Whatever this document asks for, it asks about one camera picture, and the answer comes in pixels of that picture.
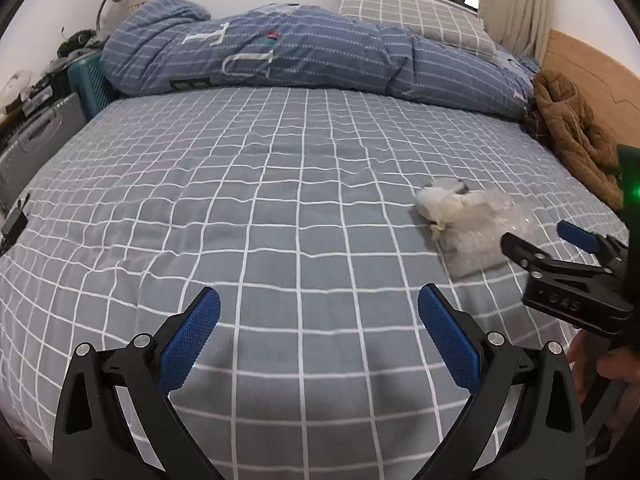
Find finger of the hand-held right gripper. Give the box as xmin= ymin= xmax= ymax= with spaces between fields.
xmin=501 ymin=231 xmax=626 ymax=286
xmin=557 ymin=221 xmax=628 ymax=271

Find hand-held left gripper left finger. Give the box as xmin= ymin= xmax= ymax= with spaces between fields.
xmin=52 ymin=286 xmax=222 ymax=480

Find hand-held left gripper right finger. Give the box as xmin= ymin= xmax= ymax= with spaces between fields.
xmin=417 ymin=284 xmax=586 ymax=480

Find clear plastic bag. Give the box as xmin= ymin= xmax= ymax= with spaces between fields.
xmin=440 ymin=182 xmax=543 ymax=278

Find white plastic bag red print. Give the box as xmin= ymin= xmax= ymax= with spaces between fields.
xmin=414 ymin=177 xmax=473 ymax=233

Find person's right hand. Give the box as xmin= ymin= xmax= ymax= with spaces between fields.
xmin=570 ymin=332 xmax=640 ymax=401

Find brown quilted jacket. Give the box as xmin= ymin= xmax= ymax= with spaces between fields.
xmin=522 ymin=69 xmax=626 ymax=208

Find wooden headboard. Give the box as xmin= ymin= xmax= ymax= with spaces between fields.
xmin=542 ymin=29 xmax=640 ymax=151

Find wide beige curtain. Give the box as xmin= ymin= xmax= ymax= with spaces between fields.
xmin=477 ymin=0 xmax=556 ymax=58

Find grey hard suitcase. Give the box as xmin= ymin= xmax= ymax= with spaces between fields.
xmin=0 ymin=92 xmax=88 ymax=201

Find grey checked pillow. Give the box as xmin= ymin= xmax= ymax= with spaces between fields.
xmin=336 ymin=0 xmax=501 ymax=56

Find teal plastic crate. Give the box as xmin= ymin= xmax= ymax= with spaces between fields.
xmin=67 ymin=55 xmax=118 ymax=121

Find blue striped duvet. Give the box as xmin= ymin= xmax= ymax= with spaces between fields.
xmin=99 ymin=0 xmax=543 ymax=121

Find white round appliance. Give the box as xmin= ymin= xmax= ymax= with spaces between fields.
xmin=0 ymin=72 xmax=33 ymax=106

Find black tangled items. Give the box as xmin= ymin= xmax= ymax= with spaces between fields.
xmin=55 ymin=27 xmax=108 ymax=58

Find black charger with cable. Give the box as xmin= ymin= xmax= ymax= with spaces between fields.
xmin=0 ymin=194 xmax=32 ymax=256

